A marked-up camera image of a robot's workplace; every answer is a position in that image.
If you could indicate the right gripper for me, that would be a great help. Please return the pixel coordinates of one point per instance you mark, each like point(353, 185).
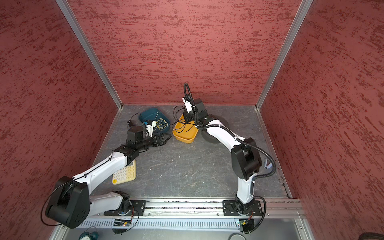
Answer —
point(187, 119)

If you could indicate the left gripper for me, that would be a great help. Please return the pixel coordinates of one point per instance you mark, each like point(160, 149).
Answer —
point(162, 142)

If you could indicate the grey perforated cable spool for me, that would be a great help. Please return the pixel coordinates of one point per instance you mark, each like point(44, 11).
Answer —
point(215, 135)

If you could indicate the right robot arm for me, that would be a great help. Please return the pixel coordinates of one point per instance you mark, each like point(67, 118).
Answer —
point(245, 154)

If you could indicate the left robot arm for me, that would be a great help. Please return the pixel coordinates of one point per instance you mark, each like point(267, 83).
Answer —
point(71, 201)

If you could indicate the teal plastic bin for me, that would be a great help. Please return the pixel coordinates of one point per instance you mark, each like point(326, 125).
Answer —
point(154, 114)

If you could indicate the yellow plastic bin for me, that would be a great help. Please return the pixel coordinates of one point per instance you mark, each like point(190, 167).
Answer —
point(185, 132)

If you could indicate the yellow calculator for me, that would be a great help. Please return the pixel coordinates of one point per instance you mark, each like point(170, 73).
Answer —
point(126, 174)

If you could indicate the small blue grey clip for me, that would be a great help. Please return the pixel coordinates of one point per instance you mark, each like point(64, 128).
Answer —
point(268, 164)

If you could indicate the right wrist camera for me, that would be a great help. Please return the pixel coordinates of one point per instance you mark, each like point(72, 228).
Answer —
point(187, 104)

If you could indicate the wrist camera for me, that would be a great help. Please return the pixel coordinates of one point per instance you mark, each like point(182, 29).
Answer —
point(187, 104)
point(150, 127)

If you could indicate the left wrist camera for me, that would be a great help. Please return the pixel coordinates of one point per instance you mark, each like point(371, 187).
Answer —
point(150, 127)

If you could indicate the aluminium front rail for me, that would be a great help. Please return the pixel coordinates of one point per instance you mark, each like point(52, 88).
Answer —
point(214, 208)

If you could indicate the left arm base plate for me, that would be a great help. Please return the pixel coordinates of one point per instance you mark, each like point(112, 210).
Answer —
point(133, 207)

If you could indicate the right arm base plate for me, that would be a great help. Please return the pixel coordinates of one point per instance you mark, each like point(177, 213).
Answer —
point(237, 208)

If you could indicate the left corner aluminium post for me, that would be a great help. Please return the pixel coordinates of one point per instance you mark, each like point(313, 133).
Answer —
point(75, 26)

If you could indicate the corner aluminium post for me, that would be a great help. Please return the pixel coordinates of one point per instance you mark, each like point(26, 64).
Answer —
point(75, 26)
point(291, 35)

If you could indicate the teal object below rail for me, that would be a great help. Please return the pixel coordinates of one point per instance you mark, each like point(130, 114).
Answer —
point(90, 234)

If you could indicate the right corner aluminium post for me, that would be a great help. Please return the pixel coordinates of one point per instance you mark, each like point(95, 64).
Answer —
point(291, 35)

